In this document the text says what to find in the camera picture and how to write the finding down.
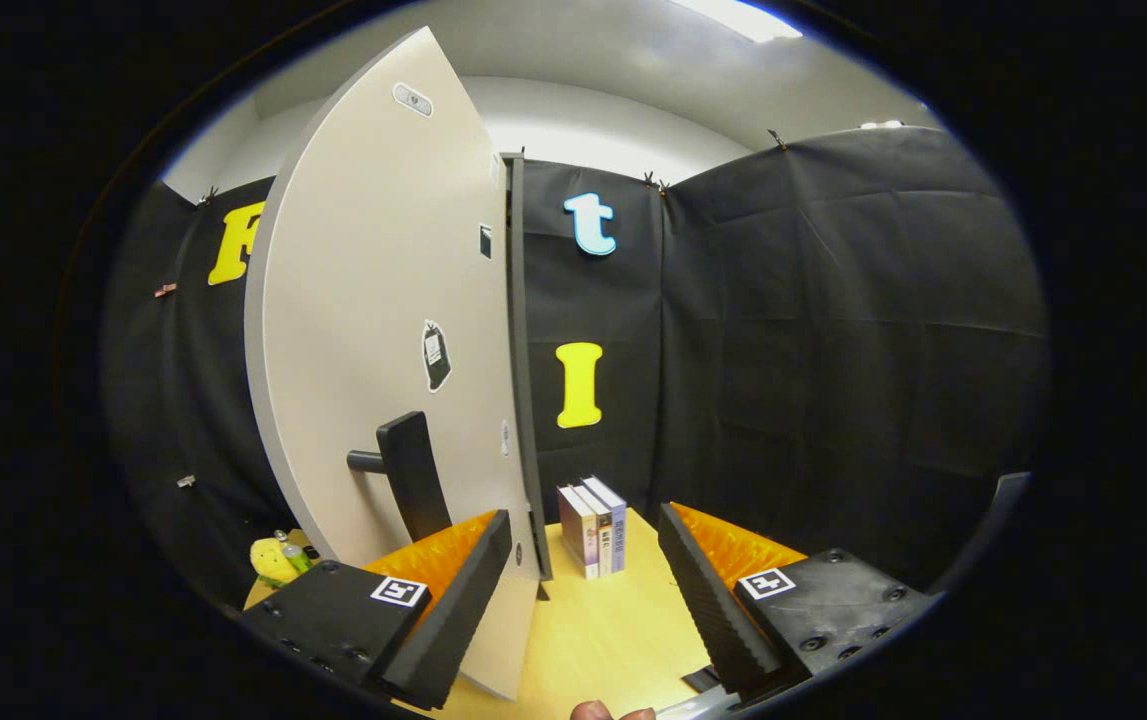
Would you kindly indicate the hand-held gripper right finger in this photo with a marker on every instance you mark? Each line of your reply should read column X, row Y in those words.
column 713, row 610

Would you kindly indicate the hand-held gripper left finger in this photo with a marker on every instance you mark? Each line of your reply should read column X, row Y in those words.
column 453, row 610

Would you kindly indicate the dark grey shoe cabinet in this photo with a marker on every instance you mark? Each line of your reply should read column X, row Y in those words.
column 521, row 350

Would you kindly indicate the blue spine book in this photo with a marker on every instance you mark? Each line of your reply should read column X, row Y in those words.
column 618, row 525

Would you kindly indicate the pale spine book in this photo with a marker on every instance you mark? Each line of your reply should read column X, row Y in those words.
column 604, row 535

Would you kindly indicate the green drink bottle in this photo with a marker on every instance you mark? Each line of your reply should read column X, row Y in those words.
column 295, row 555

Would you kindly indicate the yellow pineapple plush toy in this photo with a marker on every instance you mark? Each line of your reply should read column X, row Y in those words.
column 271, row 562

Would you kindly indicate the black backdrop cloth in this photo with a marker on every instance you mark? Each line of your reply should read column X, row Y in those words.
column 833, row 350

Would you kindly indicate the grey curved bar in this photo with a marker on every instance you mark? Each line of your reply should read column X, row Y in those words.
column 993, row 520

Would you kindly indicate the red and white peg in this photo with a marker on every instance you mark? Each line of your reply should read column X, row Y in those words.
column 165, row 290

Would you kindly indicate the small ceiling light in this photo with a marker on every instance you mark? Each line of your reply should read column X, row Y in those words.
column 881, row 125

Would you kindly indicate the long ceiling light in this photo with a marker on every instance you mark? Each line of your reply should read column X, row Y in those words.
column 743, row 18

